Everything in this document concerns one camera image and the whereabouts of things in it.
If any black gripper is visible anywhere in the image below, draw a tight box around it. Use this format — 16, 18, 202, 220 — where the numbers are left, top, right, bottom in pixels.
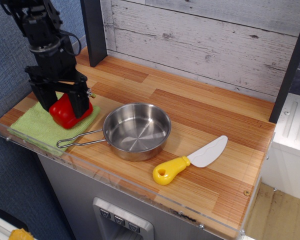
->
25, 46, 90, 119

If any red toy bell pepper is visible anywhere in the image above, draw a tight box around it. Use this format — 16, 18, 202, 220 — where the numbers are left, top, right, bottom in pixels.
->
48, 93, 100, 129

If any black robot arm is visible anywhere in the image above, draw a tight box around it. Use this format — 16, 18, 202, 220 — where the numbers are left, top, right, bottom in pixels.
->
0, 0, 89, 119

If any green folded cloth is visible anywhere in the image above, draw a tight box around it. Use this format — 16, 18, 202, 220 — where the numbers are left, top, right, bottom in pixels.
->
9, 102, 101, 156

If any grey cabinet front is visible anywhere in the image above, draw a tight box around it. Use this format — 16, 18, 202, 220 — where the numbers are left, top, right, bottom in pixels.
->
36, 152, 216, 240

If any silver dispenser panel with buttons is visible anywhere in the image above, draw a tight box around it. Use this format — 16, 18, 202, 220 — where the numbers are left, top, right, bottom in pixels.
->
92, 197, 155, 240

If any yellow object bottom left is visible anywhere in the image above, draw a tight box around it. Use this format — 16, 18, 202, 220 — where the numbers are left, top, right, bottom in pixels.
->
8, 228, 35, 240

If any white appliance at right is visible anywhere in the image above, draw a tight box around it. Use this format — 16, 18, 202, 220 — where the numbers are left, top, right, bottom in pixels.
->
261, 93, 300, 199

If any clear acrylic guard rail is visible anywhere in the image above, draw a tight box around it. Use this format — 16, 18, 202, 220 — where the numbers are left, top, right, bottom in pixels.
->
0, 37, 276, 238

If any steel pan with wire handle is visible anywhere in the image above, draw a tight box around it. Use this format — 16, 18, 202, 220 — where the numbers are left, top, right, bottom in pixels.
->
56, 102, 172, 162

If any dark left shelf post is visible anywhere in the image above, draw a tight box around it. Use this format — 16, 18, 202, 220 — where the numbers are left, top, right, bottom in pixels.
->
80, 0, 108, 67

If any dark shelf post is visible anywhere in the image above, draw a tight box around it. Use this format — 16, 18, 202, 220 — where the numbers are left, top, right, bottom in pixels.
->
268, 32, 300, 124
80, 0, 108, 67

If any yellow handled toy knife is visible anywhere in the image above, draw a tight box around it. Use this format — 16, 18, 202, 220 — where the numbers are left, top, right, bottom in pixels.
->
152, 135, 228, 186

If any dark right shelf post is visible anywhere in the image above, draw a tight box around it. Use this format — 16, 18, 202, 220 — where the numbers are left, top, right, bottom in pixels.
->
268, 32, 300, 124

